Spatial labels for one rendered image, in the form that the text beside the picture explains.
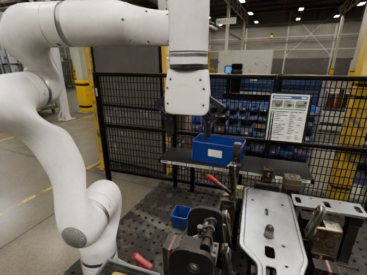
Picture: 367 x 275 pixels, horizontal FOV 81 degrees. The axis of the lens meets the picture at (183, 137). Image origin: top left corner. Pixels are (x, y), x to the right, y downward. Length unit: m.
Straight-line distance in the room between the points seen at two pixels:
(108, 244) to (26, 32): 0.63
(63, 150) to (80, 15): 0.33
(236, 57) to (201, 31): 6.83
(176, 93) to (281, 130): 1.04
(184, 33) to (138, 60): 2.41
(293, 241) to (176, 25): 0.81
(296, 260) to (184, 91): 0.67
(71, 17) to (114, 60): 2.57
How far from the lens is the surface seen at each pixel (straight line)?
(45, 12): 0.57
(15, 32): 0.61
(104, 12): 0.51
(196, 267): 0.61
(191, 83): 0.47
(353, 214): 1.22
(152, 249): 1.27
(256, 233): 0.94
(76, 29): 0.53
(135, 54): 2.89
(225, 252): 0.71
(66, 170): 0.66
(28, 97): 0.63
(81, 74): 8.09
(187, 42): 0.46
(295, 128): 1.45
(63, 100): 7.31
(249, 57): 7.23
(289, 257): 0.89
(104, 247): 0.82
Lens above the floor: 1.61
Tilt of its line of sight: 19 degrees down
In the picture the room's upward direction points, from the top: straight up
